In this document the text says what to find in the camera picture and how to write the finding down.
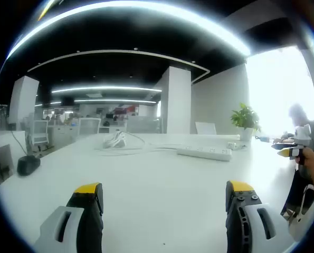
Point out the small white pillar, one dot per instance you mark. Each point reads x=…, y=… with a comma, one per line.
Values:
x=23, y=102

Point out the blue object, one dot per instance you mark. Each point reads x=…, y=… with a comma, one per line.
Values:
x=263, y=138

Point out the white frame chair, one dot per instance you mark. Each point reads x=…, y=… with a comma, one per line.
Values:
x=305, y=200

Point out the thin white ceiling track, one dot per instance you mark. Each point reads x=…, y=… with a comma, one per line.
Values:
x=114, y=52

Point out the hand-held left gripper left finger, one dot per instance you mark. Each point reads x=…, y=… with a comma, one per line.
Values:
x=67, y=226

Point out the wide curved ceiling light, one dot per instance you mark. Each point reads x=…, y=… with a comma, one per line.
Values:
x=135, y=9

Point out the large white pillar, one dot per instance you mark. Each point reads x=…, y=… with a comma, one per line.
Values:
x=178, y=100

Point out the potted green plant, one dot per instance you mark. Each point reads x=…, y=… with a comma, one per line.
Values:
x=246, y=118

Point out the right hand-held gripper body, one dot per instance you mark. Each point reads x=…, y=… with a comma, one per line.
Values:
x=303, y=135

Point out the short linear ceiling light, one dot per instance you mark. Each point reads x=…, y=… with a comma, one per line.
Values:
x=114, y=100

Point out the translucent white panel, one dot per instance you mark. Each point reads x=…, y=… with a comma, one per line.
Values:
x=143, y=125

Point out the white mesh office chair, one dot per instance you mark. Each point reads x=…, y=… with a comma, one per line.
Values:
x=89, y=126
x=40, y=131

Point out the long linear ceiling light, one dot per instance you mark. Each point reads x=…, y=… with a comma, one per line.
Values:
x=106, y=89

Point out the white power strip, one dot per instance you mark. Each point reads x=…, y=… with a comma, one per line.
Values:
x=207, y=153

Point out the black rounded device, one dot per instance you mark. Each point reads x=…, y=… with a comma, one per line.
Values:
x=28, y=166

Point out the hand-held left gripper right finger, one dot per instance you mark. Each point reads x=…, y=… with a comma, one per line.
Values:
x=251, y=226

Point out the white charger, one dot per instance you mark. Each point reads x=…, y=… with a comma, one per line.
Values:
x=231, y=145

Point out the white desk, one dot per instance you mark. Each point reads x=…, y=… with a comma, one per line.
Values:
x=151, y=174

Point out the person's right hand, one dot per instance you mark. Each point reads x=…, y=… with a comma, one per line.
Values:
x=311, y=160

